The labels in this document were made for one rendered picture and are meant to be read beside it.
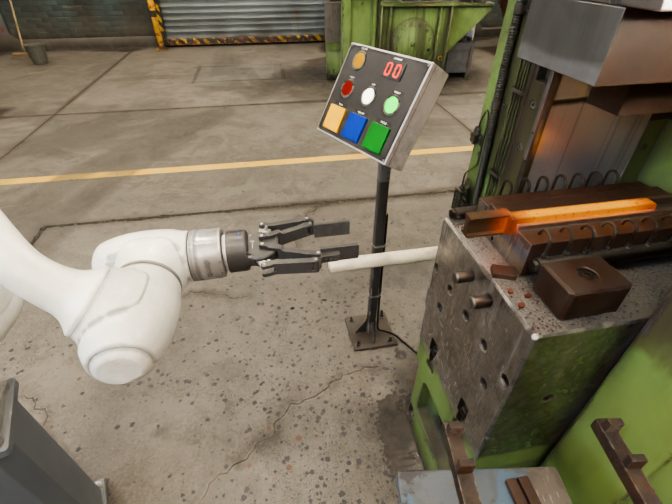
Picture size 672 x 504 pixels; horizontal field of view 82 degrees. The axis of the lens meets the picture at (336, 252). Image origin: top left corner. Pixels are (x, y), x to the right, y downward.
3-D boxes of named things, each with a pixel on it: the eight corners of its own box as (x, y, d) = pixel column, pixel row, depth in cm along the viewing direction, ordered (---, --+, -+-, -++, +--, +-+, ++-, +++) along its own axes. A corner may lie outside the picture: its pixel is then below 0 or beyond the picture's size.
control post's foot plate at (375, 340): (353, 353, 172) (353, 340, 166) (343, 317, 189) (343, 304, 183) (399, 346, 175) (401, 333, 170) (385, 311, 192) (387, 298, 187)
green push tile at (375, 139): (377, 154, 106) (389, 128, 104) (360, 145, 111) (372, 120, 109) (381, 156, 107) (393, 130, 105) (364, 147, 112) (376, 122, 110)
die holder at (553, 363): (474, 459, 91) (535, 337, 64) (418, 335, 121) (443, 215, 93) (675, 417, 99) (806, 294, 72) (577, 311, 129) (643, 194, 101)
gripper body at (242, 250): (231, 254, 74) (279, 248, 75) (229, 283, 67) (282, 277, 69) (224, 221, 69) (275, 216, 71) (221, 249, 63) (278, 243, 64)
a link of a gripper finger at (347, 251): (319, 246, 67) (319, 249, 67) (358, 242, 68) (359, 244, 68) (319, 259, 69) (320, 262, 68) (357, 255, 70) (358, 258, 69)
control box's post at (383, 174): (367, 335, 180) (386, 97, 113) (365, 329, 183) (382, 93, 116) (375, 334, 180) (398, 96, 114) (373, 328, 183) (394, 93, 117)
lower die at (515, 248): (519, 276, 76) (533, 241, 70) (473, 221, 91) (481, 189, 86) (699, 251, 82) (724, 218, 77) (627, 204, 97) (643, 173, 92)
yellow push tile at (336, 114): (335, 132, 119) (345, 109, 117) (322, 125, 124) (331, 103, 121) (339, 134, 120) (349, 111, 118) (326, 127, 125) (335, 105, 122)
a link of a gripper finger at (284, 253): (260, 240, 68) (257, 245, 67) (322, 247, 66) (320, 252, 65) (263, 257, 70) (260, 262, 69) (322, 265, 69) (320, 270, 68)
